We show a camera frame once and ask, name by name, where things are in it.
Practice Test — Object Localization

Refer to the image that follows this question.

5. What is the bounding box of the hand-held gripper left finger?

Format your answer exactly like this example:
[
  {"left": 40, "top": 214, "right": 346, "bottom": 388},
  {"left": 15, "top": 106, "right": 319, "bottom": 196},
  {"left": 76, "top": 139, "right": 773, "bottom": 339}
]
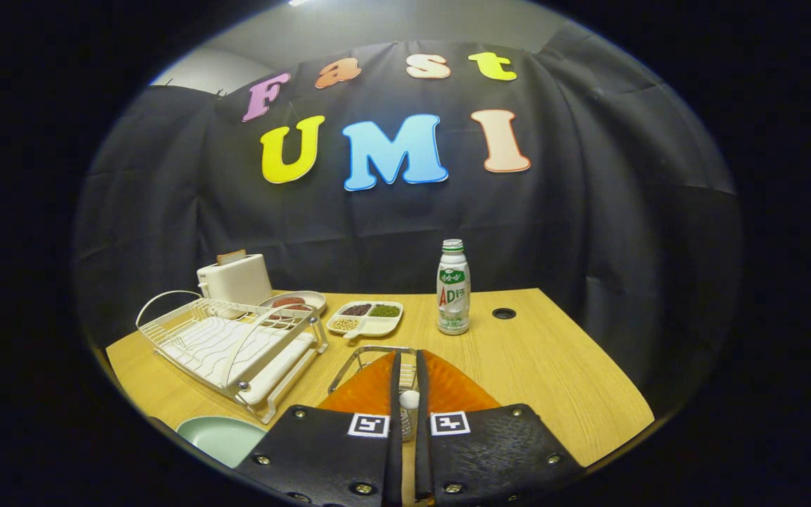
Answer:
[{"left": 235, "top": 350, "right": 403, "bottom": 507}]

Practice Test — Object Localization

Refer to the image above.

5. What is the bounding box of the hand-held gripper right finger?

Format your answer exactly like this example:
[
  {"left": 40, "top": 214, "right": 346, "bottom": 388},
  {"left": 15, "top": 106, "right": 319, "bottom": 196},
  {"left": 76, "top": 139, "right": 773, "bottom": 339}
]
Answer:
[{"left": 415, "top": 349, "right": 586, "bottom": 504}]

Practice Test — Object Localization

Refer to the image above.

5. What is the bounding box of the spoon with checked handle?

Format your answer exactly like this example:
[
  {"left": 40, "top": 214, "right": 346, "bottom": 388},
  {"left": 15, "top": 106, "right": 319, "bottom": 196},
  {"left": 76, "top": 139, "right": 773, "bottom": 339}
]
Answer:
[{"left": 398, "top": 389, "right": 420, "bottom": 441}]

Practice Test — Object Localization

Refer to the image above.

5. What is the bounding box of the metal wire basket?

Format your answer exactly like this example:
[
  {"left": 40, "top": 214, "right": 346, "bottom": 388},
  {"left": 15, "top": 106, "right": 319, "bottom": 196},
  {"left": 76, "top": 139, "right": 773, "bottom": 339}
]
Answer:
[{"left": 328, "top": 345, "right": 420, "bottom": 441}]

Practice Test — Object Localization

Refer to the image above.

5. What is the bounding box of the white wire dish rack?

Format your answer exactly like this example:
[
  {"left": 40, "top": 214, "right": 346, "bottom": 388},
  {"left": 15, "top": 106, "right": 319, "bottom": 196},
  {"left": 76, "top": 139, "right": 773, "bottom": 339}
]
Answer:
[{"left": 136, "top": 290, "right": 329, "bottom": 425}]

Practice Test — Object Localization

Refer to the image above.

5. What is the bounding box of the pale green plate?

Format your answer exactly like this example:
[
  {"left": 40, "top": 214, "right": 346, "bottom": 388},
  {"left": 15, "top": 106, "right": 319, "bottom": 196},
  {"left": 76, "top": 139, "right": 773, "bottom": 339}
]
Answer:
[{"left": 176, "top": 415, "right": 268, "bottom": 469}]

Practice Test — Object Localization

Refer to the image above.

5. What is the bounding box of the beige round plate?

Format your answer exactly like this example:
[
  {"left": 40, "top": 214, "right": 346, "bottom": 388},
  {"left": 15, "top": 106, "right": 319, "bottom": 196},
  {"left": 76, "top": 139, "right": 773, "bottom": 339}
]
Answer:
[{"left": 258, "top": 291, "right": 327, "bottom": 318}]

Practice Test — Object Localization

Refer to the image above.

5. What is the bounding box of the white divided tray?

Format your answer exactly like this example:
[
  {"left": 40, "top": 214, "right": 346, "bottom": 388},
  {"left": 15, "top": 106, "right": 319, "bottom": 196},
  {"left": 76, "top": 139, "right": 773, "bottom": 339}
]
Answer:
[{"left": 326, "top": 301, "right": 404, "bottom": 342}]

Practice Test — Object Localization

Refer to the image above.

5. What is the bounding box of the white drip tray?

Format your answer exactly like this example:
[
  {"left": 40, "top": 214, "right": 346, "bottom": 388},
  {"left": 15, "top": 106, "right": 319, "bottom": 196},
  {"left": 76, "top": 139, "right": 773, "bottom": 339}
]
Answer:
[{"left": 163, "top": 317, "right": 315, "bottom": 406}]

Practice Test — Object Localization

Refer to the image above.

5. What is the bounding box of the white drink bottle green label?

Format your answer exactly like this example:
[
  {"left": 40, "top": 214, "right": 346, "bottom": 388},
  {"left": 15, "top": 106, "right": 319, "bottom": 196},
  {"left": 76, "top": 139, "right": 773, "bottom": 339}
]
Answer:
[{"left": 436, "top": 239, "right": 471, "bottom": 336}]

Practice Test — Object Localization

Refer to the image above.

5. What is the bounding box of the white toaster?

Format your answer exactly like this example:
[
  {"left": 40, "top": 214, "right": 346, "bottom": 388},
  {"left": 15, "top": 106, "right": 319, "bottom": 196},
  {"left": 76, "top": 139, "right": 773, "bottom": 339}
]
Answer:
[{"left": 196, "top": 253, "right": 274, "bottom": 306}]

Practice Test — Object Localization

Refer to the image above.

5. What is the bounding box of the black backdrop cloth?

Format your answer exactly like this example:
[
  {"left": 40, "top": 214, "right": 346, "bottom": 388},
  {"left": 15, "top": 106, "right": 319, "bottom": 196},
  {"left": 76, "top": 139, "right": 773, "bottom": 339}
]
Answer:
[{"left": 71, "top": 21, "right": 743, "bottom": 416}]

